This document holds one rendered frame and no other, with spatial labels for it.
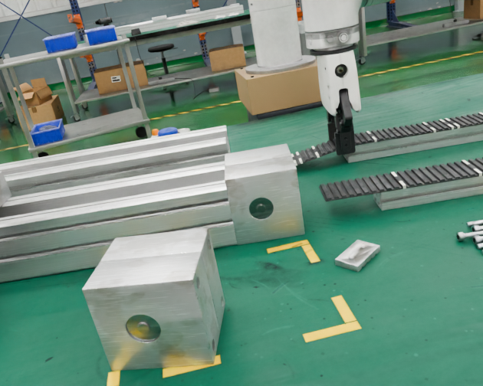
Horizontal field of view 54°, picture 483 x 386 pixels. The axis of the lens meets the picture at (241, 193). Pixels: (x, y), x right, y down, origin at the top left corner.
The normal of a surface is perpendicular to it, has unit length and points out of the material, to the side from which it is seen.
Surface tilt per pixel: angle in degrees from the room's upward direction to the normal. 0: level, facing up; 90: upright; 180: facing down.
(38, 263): 90
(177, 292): 90
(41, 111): 89
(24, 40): 90
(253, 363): 0
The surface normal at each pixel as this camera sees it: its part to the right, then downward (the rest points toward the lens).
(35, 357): -0.17, -0.90
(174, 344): -0.09, 0.42
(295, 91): 0.16, 0.38
